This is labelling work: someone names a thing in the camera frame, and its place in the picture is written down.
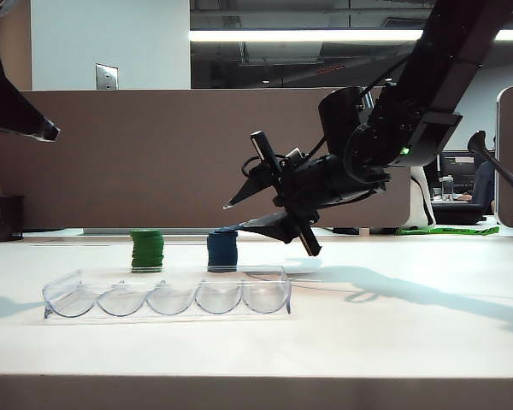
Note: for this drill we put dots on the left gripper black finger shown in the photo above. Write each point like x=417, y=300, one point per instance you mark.
x=8, y=113

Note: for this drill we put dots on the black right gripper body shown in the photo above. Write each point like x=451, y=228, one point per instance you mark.
x=312, y=183

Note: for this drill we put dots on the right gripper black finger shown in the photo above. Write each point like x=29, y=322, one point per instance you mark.
x=278, y=225
x=256, y=183

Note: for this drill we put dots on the blue 50 poker chip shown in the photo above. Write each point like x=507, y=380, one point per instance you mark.
x=226, y=230

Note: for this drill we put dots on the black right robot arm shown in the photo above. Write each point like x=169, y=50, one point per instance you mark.
x=449, y=47

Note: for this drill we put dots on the blue poker chip stack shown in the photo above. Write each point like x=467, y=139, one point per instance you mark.
x=222, y=254

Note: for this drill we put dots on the green poker chip stack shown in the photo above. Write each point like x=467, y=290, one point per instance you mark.
x=146, y=252

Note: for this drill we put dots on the clear plastic chip tray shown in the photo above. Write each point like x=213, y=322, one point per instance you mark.
x=111, y=305

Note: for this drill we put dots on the black partition foot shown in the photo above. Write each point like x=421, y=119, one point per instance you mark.
x=345, y=231

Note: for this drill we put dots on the wide brown desk partition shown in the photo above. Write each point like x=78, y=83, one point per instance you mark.
x=154, y=171

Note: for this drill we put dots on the white chair back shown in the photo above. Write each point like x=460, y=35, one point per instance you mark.
x=420, y=200

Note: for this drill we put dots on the black computer monitor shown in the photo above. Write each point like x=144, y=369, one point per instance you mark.
x=457, y=166
x=431, y=175

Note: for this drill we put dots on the clear water bottle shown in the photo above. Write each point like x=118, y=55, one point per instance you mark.
x=446, y=188

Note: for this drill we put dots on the green tape strip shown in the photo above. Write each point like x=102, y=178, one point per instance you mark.
x=449, y=231

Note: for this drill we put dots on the dark background desk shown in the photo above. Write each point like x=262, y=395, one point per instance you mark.
x=457, y=213

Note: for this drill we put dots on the long ceiling light strip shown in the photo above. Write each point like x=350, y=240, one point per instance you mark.
x=303, y=35

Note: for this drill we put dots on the brown foreground ledge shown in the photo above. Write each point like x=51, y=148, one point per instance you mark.
x=256, y=393

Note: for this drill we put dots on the seated person in blue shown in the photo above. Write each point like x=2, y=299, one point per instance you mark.
x=483, y=185

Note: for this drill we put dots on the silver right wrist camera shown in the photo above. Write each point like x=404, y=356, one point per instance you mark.
x=294, y=156

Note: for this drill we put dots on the metal wall switch plate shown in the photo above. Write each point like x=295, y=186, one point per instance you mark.
x=107, y=77

